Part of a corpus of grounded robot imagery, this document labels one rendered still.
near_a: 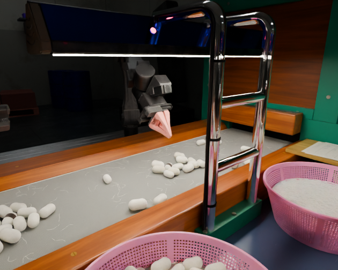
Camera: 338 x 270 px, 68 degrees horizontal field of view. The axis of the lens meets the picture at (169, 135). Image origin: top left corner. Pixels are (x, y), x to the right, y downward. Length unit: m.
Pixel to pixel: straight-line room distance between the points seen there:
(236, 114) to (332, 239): 0.58
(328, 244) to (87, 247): 0.43
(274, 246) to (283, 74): 0.61
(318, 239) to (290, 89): 0.55
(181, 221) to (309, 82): 0.66
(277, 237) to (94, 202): 0.39
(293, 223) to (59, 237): 0.44
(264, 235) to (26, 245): 0.45
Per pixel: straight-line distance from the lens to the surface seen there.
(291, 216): 0.58
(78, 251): 0.42
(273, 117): 0.94
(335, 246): 0.60
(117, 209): 0.54
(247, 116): 0.99
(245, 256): 0.40
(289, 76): 0.98
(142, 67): 0.76
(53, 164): 0.74
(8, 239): 0.51
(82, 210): 0.56
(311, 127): 0.96
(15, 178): 0.72
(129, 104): 1.08
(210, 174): 0.46
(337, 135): 0.94
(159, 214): 0.47
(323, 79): 0.93
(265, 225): 0.64
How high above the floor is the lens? 1.03
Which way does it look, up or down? 17 degrees down
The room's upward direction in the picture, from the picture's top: straight up
